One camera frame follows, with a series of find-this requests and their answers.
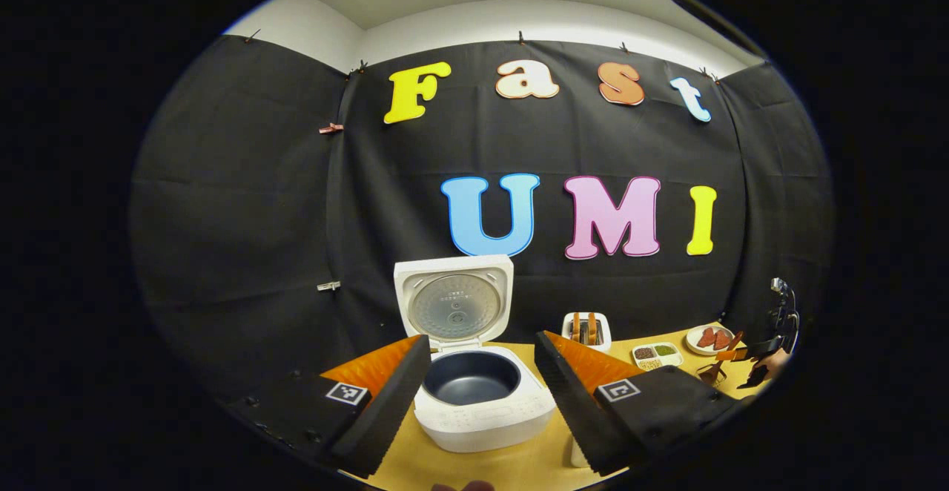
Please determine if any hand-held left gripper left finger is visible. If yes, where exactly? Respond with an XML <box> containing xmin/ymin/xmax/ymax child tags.
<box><xmin>226</xmin><ymin>334</ymin><xmax>432</xmax><ymax>479</ymax></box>

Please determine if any white round plate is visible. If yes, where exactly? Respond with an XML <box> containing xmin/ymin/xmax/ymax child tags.
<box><xmin>685</xmin><ymin>325</ymin><xmax>735</xmax><ymax>356</ymax></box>

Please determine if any black backdrop cloth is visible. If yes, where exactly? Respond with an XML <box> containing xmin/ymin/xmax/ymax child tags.
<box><xmin>130</xmin><ymin>35</ymin><xmax>835</xmax><ymax>403</ymax></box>

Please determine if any white toaster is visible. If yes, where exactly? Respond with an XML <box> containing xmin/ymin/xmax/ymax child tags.
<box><xmin>561</xmin><ymin>312</ymin><xmax>612</xmax><ymax>353</ymax></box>

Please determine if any white divided dish of beans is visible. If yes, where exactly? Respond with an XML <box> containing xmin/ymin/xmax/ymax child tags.
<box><xmin>632</xmin><ymin>342</ymin><xmax>684</xmax><ymax>372</ymax></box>

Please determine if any white rice cooker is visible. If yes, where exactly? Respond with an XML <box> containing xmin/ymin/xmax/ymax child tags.
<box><xmin>393</xmin><ymin>254</ymin><xmax>557</xmax><ymax>453</ymax></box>

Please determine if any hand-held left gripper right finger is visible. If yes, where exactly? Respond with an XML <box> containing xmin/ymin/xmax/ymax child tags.
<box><xmin>534</xmin><ymin>330</ymin><xmax>753</xmax><ymax>477</ymax></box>

